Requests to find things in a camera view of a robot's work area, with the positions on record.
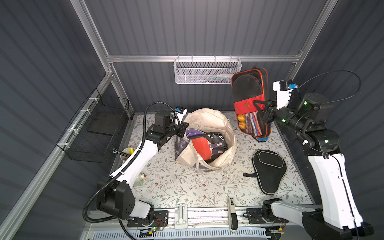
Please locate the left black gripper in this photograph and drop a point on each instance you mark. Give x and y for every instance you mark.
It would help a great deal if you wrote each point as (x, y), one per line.
(181, 129)

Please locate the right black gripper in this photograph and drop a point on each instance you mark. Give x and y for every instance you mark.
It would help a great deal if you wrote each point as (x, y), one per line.
(269, 111)

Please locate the cream canvas tote bag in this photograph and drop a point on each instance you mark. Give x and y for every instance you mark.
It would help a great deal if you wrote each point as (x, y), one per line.
(220, 134)

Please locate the red black ping pong set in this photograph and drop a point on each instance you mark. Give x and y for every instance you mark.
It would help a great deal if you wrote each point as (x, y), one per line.
(248, 86)

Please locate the black paddle case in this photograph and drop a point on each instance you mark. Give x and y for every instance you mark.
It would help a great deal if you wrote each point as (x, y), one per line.
(270, 169)

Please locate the blue paddle case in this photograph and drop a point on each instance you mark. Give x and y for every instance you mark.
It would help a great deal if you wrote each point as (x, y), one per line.
(263, 138)

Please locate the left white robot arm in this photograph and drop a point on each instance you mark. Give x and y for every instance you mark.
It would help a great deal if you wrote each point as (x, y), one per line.
(117, 199)

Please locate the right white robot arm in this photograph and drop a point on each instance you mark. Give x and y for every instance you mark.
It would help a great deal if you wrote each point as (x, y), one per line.
(339, 218)

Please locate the purple pouch in bag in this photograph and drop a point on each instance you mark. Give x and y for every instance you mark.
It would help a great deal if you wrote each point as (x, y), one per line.
(194, 133)

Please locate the red ping pong paddle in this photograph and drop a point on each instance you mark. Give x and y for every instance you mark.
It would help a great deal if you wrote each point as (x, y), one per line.
(203, 148)

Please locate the orange ping pong ball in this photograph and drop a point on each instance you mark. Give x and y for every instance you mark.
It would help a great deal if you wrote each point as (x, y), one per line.
(242, 125)
(241, 117)

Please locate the cup with yellow item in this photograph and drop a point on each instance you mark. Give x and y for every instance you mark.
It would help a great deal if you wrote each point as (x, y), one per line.
(127, 153)

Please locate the black white handheld device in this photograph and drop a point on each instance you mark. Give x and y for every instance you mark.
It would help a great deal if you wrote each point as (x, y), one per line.
(233, 219)

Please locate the white vented floor panel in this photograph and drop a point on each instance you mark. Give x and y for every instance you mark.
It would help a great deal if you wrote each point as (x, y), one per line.
(202, 233)

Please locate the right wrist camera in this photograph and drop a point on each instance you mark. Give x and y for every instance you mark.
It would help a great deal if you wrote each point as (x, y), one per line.
(284, 91)

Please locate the white wire wall basket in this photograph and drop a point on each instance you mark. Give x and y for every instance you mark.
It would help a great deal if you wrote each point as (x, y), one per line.
(205, 71)

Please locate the white bracket on rail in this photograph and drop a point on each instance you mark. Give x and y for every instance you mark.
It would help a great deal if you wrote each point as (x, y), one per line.
(181, 217)

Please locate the black wire side basket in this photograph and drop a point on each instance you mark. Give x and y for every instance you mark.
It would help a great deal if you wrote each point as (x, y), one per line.
(98, 130)

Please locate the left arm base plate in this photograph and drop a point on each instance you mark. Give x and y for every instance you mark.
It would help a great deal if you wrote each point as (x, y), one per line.
(156, 218)

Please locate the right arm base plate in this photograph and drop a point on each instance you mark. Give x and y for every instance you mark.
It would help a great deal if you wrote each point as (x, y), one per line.
(256, 216)

